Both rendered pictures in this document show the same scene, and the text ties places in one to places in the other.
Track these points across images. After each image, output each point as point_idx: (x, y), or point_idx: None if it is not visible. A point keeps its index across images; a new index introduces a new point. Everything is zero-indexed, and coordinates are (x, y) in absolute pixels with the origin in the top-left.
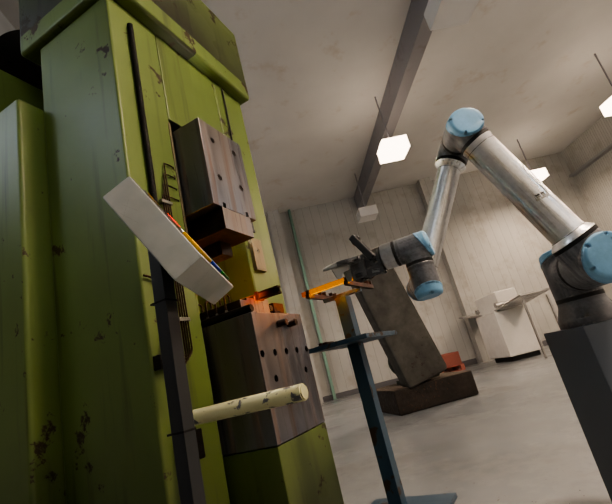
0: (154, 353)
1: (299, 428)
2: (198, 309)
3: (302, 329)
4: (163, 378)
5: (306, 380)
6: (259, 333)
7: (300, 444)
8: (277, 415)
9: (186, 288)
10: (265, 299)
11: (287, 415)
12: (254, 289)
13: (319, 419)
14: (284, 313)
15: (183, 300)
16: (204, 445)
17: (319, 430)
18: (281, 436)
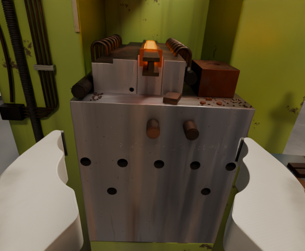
0: (6, 100)
1: (143, 238)
2: (79, 52)
3: (241, 137)
4: (21, 123)
5: (196, 202)
6: (85, 135)
7: (137, 248)
8: (98, 221)
9: (57, 19)
10: (177, 62)
11: (121, 225)
12: (240, 14)
13: (200, 240)
14: (200, 101)
15: (51, 39)
16: (72, 179)
17: (191, 247)
18: (99, 236)
